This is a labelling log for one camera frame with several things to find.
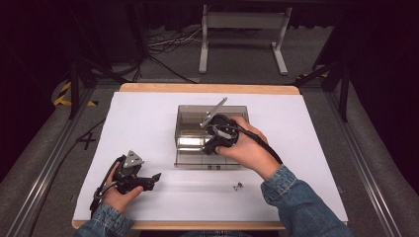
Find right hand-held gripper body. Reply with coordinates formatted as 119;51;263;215
199;96;240;153

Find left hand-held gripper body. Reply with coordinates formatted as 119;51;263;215
113;149;146;196

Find transparent drawer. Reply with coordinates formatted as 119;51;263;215
173;135;242;171

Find smoky transparent drawer box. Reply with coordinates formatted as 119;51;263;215
173;104;249;159

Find person's left hand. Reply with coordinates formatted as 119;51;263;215
101;161;144;213

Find person's right hand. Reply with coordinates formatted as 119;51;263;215
214;115;282;181

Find white table sheet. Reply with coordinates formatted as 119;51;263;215
72;91;350;223

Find person's jeans lap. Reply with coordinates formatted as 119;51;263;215
179;231;255;237

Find black metal stand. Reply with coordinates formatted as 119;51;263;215
286;60;351;123
66;56;133;120

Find white metal stand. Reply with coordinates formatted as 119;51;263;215
198;4;293;76

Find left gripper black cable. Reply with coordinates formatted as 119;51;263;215
89;154;126;219

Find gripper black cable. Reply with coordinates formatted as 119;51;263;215
213;123;285;166
89;154;126;219

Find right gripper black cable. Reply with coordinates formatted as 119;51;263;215
213;123;285;166

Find thin black floor cable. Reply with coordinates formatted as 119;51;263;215
27;118;107;237

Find aluminium floor rail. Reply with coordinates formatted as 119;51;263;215
5;86;97;237
323;88;403;237

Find bundle of floor cables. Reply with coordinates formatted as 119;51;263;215
145;27;204;55

